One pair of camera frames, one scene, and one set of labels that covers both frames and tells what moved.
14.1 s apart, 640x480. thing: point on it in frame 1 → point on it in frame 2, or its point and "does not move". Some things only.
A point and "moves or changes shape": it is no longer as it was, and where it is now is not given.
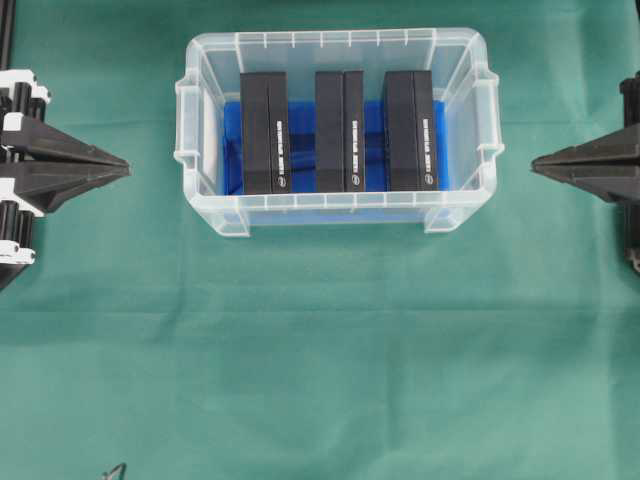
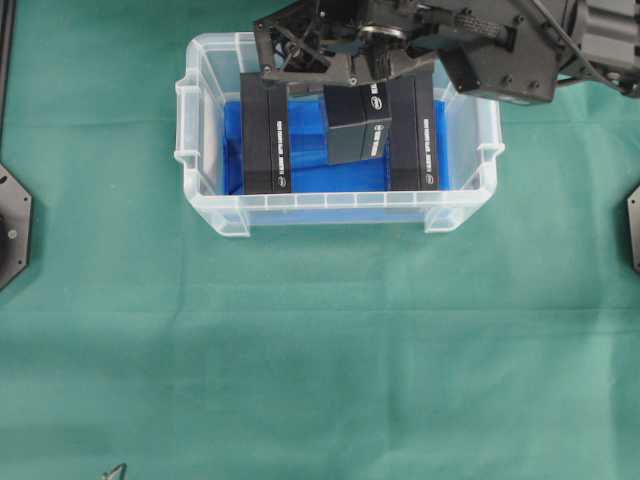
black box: x=409 y=131 does not move
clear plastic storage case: x=286 y=126 does not move
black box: x=340 y=132 moves or changes shape
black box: x=264 y=132 does not move
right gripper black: x=616 y=183 → x=328 y=41
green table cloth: x=504 y=347 does not move
